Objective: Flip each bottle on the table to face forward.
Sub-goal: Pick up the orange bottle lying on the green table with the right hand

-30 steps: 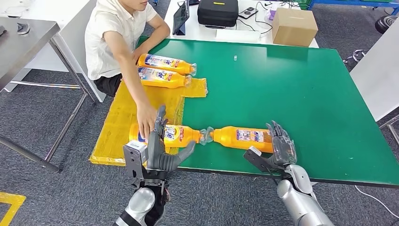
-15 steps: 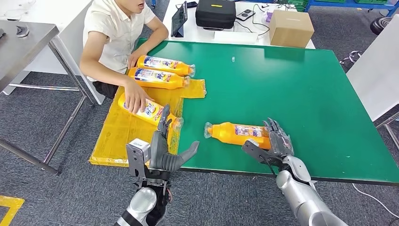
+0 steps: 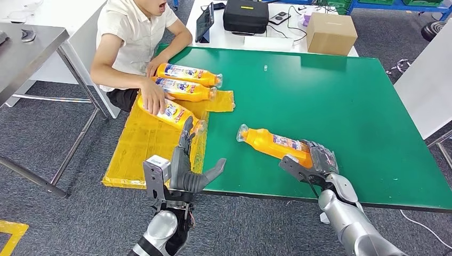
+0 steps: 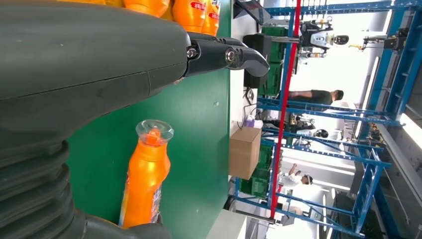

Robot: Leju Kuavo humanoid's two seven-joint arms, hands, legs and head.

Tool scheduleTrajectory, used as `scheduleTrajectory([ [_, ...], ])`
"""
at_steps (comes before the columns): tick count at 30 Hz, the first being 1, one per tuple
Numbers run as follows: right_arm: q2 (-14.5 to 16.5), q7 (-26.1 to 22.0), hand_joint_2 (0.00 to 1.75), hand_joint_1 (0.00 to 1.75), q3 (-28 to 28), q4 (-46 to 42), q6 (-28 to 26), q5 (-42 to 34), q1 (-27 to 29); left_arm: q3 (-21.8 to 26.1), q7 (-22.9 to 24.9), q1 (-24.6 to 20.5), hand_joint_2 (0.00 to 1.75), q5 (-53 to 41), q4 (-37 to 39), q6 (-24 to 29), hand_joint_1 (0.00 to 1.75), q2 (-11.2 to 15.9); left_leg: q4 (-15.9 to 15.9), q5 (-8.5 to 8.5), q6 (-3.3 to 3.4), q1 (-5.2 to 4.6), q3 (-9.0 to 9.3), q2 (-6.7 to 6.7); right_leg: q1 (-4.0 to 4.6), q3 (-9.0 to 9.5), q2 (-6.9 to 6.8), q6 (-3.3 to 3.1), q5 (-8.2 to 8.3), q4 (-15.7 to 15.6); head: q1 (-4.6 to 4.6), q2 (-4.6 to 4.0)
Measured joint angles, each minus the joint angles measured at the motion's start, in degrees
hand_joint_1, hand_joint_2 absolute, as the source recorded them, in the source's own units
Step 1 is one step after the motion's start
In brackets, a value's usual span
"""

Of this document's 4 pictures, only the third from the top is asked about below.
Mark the person's left hand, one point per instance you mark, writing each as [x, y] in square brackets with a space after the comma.
[157, 65]

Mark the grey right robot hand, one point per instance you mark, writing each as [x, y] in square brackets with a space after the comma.
[325, 160]

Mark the grey metal frame leg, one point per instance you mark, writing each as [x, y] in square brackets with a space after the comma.
[441, 150]

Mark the orange detergent bottle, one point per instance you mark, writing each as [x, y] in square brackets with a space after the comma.
[187, 76]
[190, 91]
[268, 143]
[180, 118]

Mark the stainless steel table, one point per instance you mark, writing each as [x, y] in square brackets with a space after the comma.
[24, 56]

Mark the brown cardboard box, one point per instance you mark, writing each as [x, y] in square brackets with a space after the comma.
[330, 33]

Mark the person's left forearm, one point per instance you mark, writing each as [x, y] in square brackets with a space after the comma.
[178, 46]

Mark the green plastic crate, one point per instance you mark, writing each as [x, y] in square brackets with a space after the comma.
[339, 6]

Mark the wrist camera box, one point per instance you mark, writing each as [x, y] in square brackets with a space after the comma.
[157, 169]
[293, 168]

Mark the purple small container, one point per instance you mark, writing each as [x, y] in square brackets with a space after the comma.
[307, 20]

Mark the yellow floor tape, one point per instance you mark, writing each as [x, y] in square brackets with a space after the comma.
[10, 235]

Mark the person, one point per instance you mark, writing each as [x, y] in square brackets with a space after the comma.
[130, 35]

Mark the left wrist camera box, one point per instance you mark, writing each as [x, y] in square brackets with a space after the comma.
[157, 169]

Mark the person's right hand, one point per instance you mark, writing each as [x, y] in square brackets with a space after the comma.
[153, 97]

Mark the small black device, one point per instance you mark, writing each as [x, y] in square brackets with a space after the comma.
[219, 6]

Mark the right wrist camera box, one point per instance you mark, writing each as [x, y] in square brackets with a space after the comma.
[293, 168]

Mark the black carrying case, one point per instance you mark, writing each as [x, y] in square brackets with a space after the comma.
[245, 17]

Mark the black tablet on stand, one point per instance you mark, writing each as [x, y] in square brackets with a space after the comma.
[204, 22]

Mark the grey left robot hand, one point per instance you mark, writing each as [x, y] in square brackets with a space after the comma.
[180, 173]

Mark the person's right forearm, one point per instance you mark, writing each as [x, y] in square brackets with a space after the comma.
[120, 79]

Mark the white board panel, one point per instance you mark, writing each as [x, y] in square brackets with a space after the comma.
[425, 84]

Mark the yellow taped cardboard sheet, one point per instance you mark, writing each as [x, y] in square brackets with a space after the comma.
[148, 152]

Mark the black round stool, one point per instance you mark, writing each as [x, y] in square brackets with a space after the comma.
[436, 31]

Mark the small grey metal object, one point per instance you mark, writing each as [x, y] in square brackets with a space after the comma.
[28, 35]

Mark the blue metal shelving rack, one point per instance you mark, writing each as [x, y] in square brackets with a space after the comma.
[399, 4]

